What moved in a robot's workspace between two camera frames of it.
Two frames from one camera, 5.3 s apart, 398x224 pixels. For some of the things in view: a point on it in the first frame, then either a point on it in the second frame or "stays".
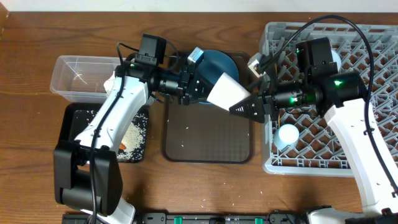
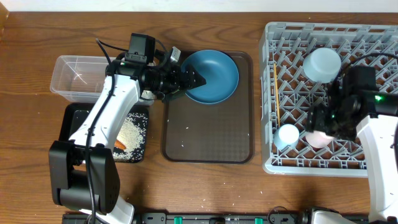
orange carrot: (122, 147) stays
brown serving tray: (205, 132) stays
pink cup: (227, 91) -> (319, 139)
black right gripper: (259, 103) -> (315, 120)
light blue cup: (286, 135) stays
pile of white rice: (134, 138) stays
